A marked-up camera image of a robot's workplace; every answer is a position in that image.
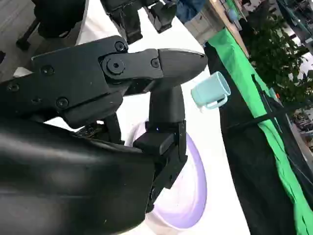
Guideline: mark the black wheeled stand leg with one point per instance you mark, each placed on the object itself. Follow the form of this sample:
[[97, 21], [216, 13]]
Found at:
[[25, 39]]

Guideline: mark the black cloth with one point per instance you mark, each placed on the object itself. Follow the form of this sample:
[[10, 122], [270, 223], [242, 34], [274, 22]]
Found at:
[[254, 176]]

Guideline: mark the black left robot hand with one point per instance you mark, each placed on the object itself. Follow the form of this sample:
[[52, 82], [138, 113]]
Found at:
[[132, 22]]

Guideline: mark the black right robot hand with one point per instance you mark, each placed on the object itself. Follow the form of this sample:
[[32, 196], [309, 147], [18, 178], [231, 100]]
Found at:
[[61, 176]]

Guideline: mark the green cloth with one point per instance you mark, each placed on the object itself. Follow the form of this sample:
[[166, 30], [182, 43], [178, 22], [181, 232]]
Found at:
[[234, 66]]

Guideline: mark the lilac plate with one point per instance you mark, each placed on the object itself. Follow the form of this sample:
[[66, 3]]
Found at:
[[190, 195]]

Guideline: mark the pale green mug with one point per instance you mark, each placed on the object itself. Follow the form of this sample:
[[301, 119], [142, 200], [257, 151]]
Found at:
[[210, 88]]

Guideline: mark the wooden desk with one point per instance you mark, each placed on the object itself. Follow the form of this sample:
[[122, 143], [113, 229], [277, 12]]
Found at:
[[227, 19]]

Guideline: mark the person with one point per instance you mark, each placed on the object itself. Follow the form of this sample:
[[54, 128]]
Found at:
[[192, 9]]

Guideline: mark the green leafy plants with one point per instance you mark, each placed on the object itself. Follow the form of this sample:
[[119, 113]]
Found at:
[[276, 54]]

